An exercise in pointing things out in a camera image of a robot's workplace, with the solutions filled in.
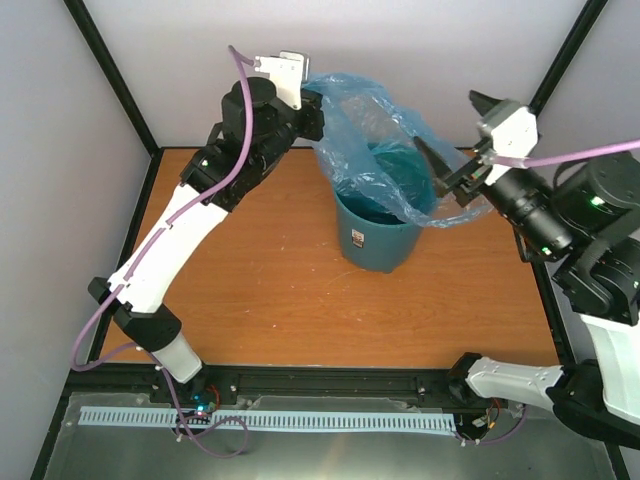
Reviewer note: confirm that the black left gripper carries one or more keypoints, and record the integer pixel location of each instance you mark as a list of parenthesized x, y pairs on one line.
[(314, 102)]

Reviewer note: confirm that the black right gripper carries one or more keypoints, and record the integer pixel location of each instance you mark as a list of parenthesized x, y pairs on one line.
[(465, 177)]

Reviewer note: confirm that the blue plastic trash bag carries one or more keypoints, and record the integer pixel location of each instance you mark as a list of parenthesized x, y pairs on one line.
[(359, 111)]

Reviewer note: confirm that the teal plastic trash bin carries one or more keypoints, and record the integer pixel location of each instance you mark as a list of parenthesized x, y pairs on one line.
[(375, 235)]

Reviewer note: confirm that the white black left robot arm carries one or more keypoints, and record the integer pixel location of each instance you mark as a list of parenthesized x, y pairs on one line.
[(257, 128)]

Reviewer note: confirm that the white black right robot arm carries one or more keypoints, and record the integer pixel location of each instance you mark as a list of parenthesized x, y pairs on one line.
[(581, 211)]

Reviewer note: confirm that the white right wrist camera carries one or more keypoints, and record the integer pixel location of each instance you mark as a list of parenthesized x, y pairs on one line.
[(511, 131)]

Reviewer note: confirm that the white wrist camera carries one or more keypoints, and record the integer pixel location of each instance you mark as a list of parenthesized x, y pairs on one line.
[(511, 131), (288, 71)]

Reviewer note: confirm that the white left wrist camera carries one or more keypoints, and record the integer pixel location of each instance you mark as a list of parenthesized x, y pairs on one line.
[(288, 71)]

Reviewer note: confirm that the black frame post right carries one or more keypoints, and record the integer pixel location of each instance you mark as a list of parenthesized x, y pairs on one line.
[(578, 33)]

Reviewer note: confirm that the black frame post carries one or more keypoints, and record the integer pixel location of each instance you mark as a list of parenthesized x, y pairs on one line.
[(578, 33), (87, 27)]

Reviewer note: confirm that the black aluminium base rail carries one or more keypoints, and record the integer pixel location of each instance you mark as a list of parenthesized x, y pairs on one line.
[(415, 386)]

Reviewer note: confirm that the black frame post left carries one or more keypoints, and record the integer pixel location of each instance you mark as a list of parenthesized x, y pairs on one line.
[(87, 27)]

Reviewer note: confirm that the grey metal base plate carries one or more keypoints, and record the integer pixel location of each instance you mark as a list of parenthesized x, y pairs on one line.
[(540, 449)]

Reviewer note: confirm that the light blue slotted cable duct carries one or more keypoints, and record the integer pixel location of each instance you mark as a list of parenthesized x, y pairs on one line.
[(273, 421)]

